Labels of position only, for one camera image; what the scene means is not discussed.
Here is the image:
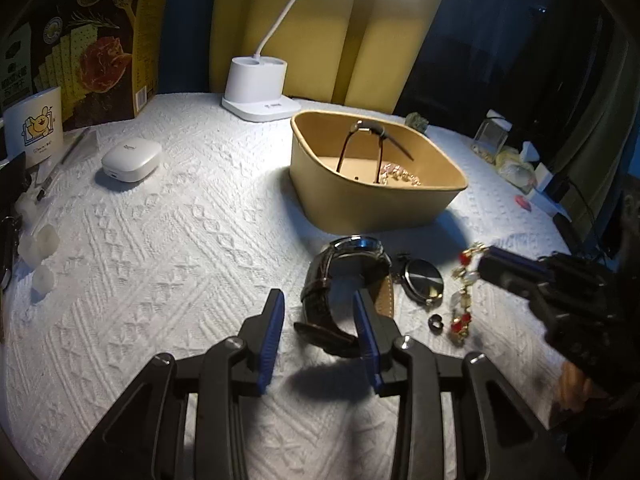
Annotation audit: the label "black cable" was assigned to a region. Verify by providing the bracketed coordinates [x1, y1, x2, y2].
[564, 174, 613, 261]

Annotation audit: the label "white cartoon mug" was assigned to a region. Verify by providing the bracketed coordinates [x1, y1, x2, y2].
[2, 86, 65, 169]

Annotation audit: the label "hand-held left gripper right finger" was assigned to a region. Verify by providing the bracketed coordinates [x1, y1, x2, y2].
[352, 290, 577, 480]

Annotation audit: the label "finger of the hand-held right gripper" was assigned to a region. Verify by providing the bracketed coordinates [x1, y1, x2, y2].
[487, 246, 555, 277]
[478, 256, 535, 298]

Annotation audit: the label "beige storage box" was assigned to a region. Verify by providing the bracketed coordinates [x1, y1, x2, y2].
[288, 110, 469, 234]

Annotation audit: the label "gold chain bracelet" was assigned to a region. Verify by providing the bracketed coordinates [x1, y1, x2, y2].
[377, 162, 424, 187]

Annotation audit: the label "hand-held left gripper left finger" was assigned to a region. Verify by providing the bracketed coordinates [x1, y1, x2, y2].
[59, 287, 286, 480]

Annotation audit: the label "eyeglasses in bowl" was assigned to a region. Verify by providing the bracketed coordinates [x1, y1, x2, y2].
[336, 120, 417, 182]

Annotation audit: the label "dark and yellow cracker box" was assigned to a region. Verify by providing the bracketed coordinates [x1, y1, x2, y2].
[2, 0, 170, 132]

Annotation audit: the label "silver pen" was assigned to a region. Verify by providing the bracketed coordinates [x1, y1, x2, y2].
[60, 127, 94, 164]

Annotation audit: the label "white textured tablecloth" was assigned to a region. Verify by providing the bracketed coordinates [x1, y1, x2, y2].
[0, 91, 576, 480]

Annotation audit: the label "person's right hand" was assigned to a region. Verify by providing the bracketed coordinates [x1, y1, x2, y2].
[557, 362, 595, 413]

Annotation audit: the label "crumpled clear plastic bag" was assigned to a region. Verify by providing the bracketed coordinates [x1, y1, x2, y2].
[495, 146, 537, 192]

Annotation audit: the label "small white box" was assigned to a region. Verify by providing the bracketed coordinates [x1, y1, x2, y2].
[532, 162, 557, 194]

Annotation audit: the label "white foam cylinder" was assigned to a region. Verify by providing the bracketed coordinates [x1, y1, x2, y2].
[30, 265, 55, 302]
[15, 192, 42, 222]

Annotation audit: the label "white desk lamp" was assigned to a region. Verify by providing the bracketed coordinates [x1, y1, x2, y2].
[221, 0, 431, 123]

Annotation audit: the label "clear glass jar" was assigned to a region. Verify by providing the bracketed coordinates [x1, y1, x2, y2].
[470, 111, 512, 162]

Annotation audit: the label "red and gold bead bracelet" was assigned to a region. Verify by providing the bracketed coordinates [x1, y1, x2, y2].
[449, 242, 494, 345]

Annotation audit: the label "white earbuds case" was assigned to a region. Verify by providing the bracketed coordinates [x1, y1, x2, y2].
[101, 140, 163, 183]

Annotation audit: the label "white small caps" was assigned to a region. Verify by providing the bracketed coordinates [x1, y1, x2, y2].
[17, 224, 61, 267]

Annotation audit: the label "black leather wristwatch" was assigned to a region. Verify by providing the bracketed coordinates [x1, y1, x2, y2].
[294, 236, 397, 358]

